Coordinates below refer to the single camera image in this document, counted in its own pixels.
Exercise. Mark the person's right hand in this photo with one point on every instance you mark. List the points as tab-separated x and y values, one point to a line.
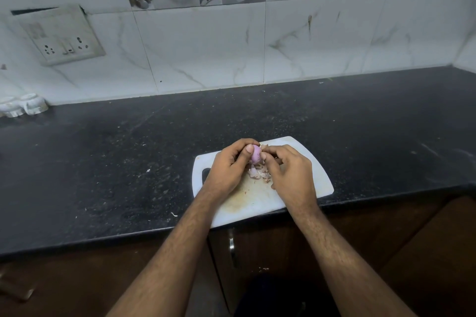
295	179

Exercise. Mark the person's left hand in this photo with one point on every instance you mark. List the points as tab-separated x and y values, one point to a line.
225	172

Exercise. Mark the small pink onion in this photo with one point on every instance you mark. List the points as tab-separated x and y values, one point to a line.
255	154

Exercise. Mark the onion peel scraps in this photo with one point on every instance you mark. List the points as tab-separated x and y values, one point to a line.
260	172

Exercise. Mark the white plastic cutting board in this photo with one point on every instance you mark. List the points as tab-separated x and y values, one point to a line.
256	201

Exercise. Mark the person's right forearm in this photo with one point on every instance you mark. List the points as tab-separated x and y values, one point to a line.
349	268

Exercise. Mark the person's left forearm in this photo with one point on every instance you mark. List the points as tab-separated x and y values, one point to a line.
174	261

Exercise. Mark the person's dark trousers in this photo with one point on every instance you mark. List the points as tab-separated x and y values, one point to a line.
286	298

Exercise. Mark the white scalloped ceramic cup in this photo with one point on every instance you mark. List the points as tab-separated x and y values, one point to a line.
34	104
12	107

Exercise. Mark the white wall socket plate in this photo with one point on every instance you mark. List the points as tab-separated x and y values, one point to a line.
61	36

